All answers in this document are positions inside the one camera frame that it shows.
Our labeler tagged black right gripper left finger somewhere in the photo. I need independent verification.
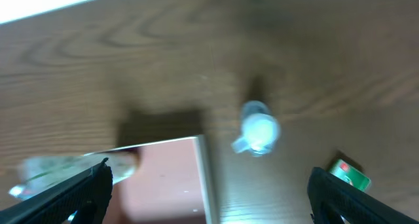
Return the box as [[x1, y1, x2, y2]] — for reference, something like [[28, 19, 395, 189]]
[[1, 158, 113, 224]]

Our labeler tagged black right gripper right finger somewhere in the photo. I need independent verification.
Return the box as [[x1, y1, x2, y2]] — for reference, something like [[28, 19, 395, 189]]
[[307, 167, 418, 224]]

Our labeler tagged green white soap box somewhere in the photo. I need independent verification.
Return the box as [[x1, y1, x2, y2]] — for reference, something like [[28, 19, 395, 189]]
[[328, 159, 371, 193]]

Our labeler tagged white shampoo tube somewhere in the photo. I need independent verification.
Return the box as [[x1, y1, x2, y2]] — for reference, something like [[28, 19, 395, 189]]
[[9, 152, 139, 200]]

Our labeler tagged clear bottle white cap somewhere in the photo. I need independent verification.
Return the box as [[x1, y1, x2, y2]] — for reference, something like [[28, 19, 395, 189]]
[[231, 100, 282, 157]]

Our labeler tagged white box pink interior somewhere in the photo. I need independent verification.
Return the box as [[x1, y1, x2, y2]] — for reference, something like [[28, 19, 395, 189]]
[[81, 134, 220, 224]]

